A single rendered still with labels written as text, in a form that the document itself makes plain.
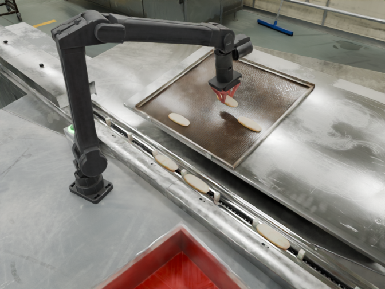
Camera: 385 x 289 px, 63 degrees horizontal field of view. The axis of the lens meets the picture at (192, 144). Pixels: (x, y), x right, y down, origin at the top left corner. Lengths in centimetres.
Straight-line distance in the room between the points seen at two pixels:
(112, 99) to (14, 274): 83
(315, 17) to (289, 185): 394
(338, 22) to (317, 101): 346
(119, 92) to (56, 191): 61
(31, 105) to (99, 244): 83
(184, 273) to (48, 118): 89
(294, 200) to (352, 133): 33
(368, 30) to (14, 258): 428
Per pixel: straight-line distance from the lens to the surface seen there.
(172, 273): 87
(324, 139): 112
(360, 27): 460
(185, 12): 376
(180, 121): 116
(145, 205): 100
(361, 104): 127
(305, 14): 484
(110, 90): 157
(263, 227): 91
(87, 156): 93
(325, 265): 91
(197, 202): 95
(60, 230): 102
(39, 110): 153
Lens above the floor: 160
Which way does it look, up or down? 41 degrees down
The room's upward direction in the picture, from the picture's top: 1 degrees counter-clockwise
